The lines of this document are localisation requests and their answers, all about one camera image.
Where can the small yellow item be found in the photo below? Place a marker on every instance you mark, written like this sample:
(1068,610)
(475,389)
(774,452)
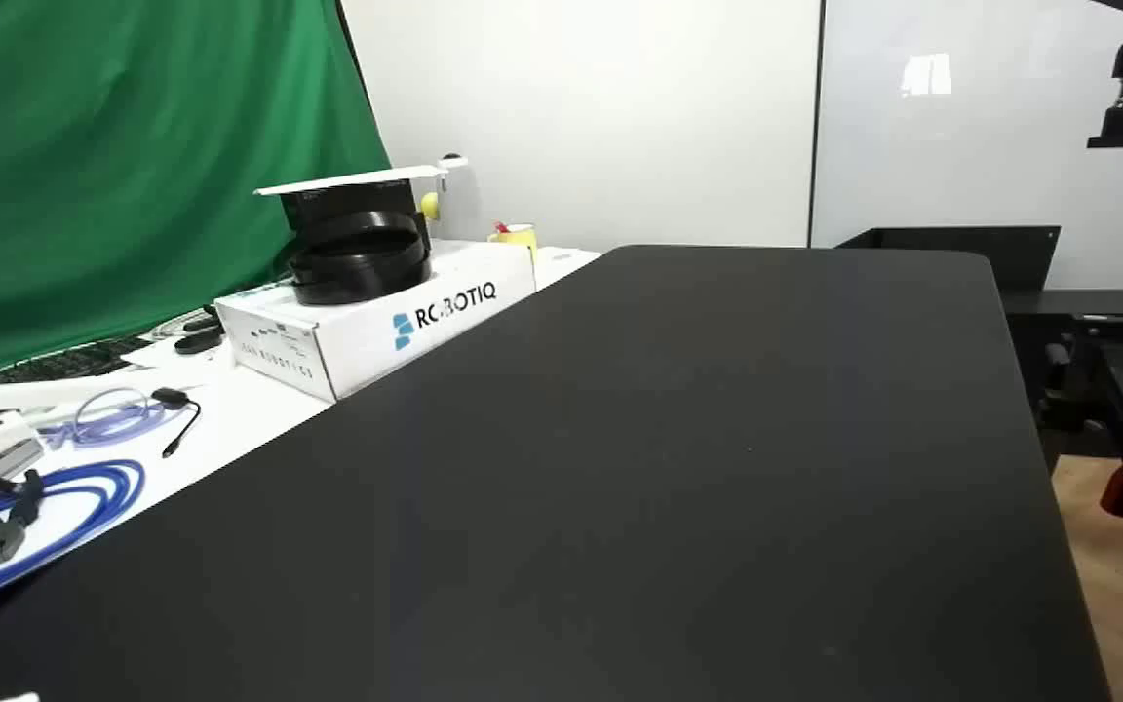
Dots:
(519,237)

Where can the white Robotiq cardboard box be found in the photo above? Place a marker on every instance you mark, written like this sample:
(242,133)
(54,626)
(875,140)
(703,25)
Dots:
(368,318)

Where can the white flat board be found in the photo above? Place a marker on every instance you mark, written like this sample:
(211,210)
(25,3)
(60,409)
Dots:
(368,179)

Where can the small black mouse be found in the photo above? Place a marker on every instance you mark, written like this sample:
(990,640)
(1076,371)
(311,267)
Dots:
(202,337)

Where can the green backdrop cloth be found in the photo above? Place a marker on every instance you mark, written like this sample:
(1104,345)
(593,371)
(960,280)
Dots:
(119,158)

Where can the flat black keyboard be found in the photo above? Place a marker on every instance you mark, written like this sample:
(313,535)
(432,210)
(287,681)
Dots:
(60,360)

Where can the red knob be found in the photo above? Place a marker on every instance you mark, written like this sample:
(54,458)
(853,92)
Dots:
(1118,488)

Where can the black plug connector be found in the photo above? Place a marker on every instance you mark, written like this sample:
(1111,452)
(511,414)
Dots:
(7,508)

